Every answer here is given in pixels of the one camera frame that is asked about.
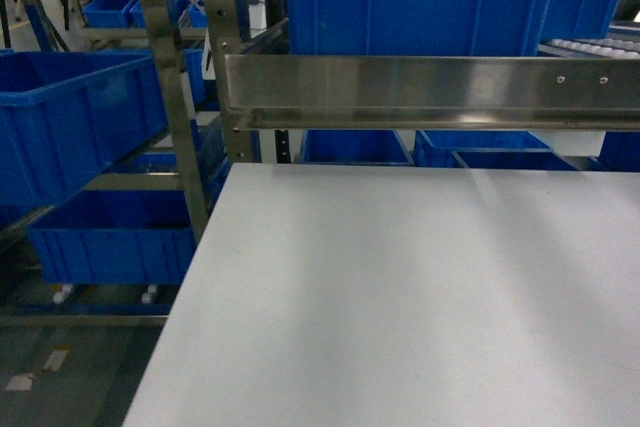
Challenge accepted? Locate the stainless steel shelf rack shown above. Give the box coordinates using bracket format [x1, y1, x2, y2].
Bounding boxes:
[0, 0, 640, 328]

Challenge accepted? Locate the blue bin neighbouring rack upper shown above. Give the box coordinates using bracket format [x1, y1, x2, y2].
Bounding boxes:
[1, 50, 168, 206]

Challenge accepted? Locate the blue bin lower right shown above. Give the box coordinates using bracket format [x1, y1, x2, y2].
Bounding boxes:
[453, 150, 601, 171]

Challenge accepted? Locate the blue bin lower centre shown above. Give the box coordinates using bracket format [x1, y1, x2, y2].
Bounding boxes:
[413, 130, 551, 168]

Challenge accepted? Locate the blue bin lower left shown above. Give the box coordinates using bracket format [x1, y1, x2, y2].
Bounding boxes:
[299, 130, 414, 166]

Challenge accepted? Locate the blue bin neighbouring rack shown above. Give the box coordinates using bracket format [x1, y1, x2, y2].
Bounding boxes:
[27, 191, 196, 285]
[1, 50, 168, 206]

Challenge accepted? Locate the blue bin neighbouring rack lower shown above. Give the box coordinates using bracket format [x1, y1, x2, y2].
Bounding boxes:
[27, 191, 196, 285]

